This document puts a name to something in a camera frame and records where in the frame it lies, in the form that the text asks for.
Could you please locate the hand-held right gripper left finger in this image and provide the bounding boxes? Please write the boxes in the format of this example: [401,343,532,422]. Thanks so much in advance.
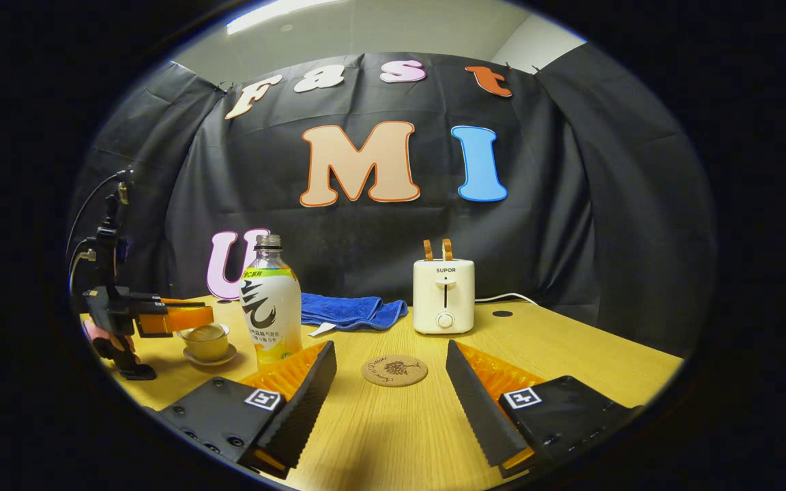
[154,341,338,480]

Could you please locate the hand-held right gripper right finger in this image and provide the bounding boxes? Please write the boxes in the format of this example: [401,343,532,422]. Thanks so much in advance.
[446,340,643,478]

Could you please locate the water bottle with white label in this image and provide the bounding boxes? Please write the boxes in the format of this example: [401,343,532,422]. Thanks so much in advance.
[239,234,304,369]

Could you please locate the round cork coaster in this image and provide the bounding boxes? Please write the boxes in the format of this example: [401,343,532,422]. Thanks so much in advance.
[362,355,429,388]

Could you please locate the yellow ceramic saucer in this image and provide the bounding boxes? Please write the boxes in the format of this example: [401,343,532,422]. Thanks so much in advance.
[182,344,237,367]

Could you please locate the blue folded towel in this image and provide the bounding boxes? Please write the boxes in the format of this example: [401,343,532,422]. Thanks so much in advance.
[300,293,409,338]

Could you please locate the cream toaster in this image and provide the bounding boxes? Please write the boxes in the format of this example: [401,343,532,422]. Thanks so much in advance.
[413,258,476,336]

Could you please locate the black backdrop cloth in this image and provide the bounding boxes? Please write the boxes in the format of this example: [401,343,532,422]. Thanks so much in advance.
[69,51,718,359]

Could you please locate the white toaster power cable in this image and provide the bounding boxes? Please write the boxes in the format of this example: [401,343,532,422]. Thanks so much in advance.
[475,293,538,306]

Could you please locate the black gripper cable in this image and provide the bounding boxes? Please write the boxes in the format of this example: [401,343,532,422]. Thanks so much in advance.
[65,172,124,260]

